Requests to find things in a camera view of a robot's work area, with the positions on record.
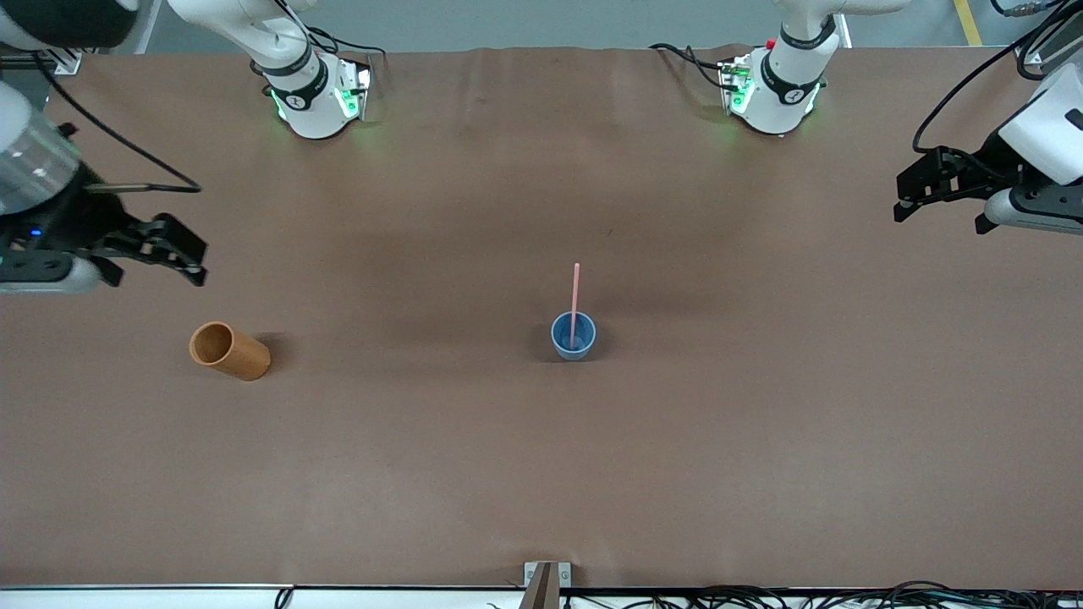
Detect brown table cloth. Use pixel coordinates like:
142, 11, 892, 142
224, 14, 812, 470
0, 44, 1083, 590

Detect tangled black floor cables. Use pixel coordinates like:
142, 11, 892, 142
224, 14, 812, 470
563, 580, 1083, 609

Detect brown cylindrical cup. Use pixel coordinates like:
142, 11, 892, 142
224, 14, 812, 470
189, 321, 272, 382

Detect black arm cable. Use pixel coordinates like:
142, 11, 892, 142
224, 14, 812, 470
34, 51, 202, 194
912, 0, 1083, 155

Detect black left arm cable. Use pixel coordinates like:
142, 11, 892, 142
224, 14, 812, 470
912, 0, 1083, 155

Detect aluminium frame profile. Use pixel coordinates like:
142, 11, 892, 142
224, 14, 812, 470
0, 47, 85, 75
1014, 30, 1083, 69

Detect blue cup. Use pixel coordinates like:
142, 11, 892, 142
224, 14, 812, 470
551, 311, 597, 362

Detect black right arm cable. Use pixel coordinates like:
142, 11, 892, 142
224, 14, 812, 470
34, 51, 202, 194

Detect black base cable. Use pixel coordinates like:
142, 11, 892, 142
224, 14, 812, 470
300, 30, 386, 67
650, 42, 728, 90

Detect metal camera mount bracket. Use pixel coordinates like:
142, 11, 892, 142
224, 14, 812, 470
524, 562, 572, 609

